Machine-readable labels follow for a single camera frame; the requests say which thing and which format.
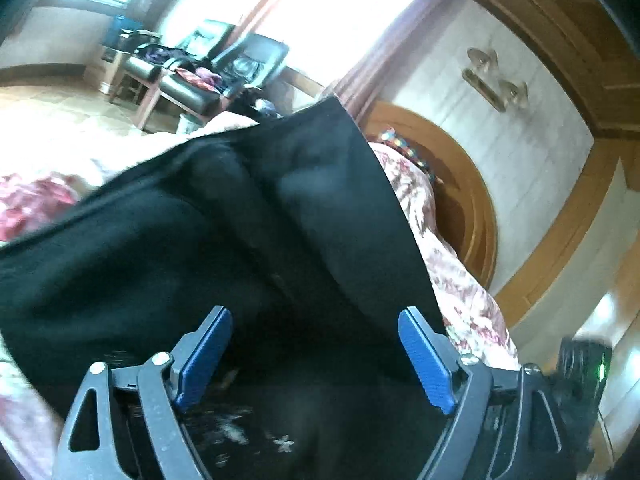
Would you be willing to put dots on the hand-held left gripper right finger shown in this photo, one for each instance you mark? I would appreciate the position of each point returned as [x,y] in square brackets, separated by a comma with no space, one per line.
[427,362]

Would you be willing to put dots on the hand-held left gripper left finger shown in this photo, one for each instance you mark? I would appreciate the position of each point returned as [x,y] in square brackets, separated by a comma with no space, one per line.
[205,362]

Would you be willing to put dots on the black pants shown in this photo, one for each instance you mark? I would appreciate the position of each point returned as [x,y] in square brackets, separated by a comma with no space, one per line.
[250,235]

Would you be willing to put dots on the pink floral blanket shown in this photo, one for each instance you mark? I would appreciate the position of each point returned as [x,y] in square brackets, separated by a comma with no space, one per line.
[465,300]

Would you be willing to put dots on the wooden headboard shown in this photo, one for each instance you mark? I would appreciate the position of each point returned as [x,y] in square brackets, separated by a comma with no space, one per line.
[465,195]

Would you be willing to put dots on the colourful patterned pillow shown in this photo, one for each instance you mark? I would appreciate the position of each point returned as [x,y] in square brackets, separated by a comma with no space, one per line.
[400,142]

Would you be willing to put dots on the pink cloth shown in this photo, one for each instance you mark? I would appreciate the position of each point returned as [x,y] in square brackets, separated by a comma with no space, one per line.
[200,77]

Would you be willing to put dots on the wooden side table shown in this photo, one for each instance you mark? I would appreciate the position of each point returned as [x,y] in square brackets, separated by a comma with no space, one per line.
[112,72]

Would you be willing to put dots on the brown curtain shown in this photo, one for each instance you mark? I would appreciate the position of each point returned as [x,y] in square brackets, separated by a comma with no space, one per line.
[265,5]
[380,60]

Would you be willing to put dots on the black leather chair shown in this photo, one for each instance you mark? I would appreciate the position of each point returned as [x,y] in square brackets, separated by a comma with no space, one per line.
[210,35]
[260,55]

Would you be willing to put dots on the purple clothes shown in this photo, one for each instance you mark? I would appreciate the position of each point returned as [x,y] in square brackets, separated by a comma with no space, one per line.
[160,52]

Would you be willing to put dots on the blue box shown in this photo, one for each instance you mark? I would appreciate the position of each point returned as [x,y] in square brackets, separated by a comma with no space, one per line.
[120,32]

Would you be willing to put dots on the large bright window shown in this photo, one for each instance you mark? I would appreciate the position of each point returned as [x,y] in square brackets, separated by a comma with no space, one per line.
[345,15]

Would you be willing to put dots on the brass wall lamp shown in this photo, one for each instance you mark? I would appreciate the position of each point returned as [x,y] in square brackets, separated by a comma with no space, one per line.
[492,85]

